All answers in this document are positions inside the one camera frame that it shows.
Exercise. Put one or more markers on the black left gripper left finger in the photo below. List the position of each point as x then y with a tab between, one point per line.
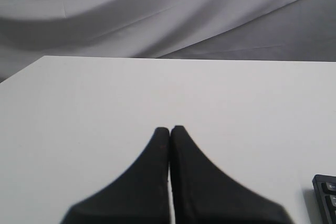
139	195

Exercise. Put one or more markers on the black acer keyboard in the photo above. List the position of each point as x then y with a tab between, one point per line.
324	189

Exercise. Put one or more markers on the grey backdrop cloth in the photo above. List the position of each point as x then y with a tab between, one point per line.
290	30

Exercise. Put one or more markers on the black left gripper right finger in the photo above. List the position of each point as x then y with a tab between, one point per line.
202	193

